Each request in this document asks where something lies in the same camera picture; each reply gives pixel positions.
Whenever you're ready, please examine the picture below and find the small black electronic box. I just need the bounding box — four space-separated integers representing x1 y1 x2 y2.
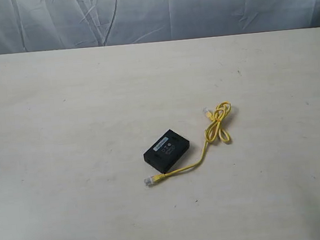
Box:
143 129 190 174

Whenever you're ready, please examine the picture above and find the yellow ethernet cable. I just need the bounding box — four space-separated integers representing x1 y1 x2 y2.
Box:
137 99 239 188

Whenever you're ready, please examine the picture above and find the grey wrinkled backdrop cloth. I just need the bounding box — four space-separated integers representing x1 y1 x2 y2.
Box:
0 0 320 54

